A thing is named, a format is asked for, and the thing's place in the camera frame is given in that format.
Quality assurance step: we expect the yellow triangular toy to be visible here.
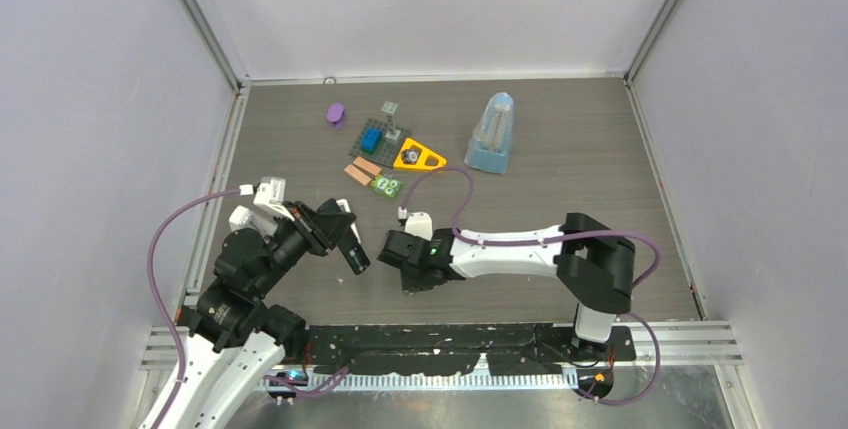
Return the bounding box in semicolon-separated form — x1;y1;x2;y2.
392;137;448;172

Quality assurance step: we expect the purple cap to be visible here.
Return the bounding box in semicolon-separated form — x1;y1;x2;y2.
326;103;346;129

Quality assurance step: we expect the grey building brick plate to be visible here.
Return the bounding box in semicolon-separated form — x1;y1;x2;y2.
348;118;412;168

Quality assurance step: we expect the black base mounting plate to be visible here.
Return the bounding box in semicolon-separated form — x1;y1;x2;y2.
309;323;636;376

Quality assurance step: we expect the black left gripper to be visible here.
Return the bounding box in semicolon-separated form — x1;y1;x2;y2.
254;199;356;294

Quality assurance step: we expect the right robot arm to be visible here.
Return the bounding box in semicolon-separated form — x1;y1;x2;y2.
377;213;636;360

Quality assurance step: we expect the tan wooden block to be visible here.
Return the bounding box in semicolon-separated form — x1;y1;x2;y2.
353;157;382;177
344;164;372;186

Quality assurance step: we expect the blue translucent metronome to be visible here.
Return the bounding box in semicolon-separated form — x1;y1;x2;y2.
464;92;515;174

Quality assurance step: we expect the blue building brick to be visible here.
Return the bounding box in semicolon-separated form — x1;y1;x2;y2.
360;127;383;154

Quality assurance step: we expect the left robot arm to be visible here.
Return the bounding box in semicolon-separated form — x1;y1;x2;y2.
141;199;369;428

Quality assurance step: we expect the grey brick post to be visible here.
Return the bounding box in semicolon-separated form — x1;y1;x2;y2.
381;101;401;141

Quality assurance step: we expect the green monster toy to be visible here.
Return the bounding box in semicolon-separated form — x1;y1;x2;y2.
370;174;403;199

